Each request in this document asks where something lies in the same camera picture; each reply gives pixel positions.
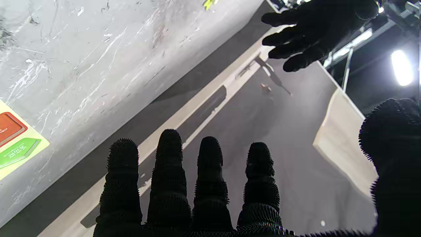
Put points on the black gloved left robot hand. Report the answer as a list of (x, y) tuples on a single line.
[(322, 26)]

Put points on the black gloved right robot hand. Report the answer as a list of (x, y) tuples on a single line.
[(210, 197)]

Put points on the yellow wooden shape puzzle board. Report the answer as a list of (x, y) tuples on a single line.
[(19, 144)]

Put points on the yellow star puzzle piece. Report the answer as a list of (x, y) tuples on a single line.
[(209, 3)]

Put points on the wooden cutting board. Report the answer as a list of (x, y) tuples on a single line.
[(342, 144)]

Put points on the bright white studio lamp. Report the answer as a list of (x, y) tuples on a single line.
[(401, 67)]

